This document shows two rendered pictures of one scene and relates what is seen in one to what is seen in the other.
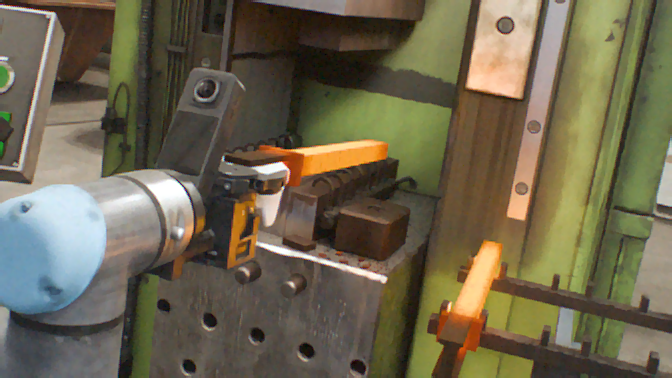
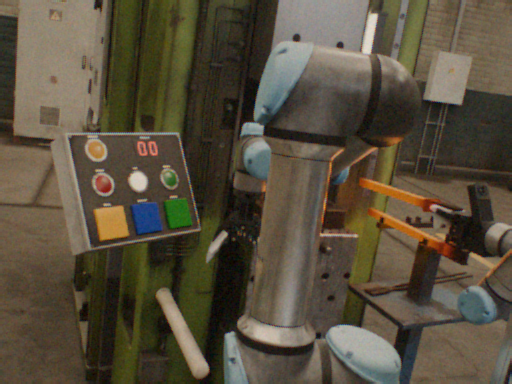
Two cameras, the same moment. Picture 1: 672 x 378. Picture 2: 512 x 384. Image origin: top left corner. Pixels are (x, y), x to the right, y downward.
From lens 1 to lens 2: 1.37 m
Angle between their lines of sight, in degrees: 43
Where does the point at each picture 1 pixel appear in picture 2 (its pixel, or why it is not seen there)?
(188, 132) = (484, 206)
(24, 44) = (173, 155)
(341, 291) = (341, 245)
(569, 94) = not seen: hidden behind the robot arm
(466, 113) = not seen: hidden behind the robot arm
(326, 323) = (334, 261)
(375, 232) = (341, 216)
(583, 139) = (389, 159)
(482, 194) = (354, 188)
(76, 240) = not seen: outside the picture
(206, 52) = (223, 139)
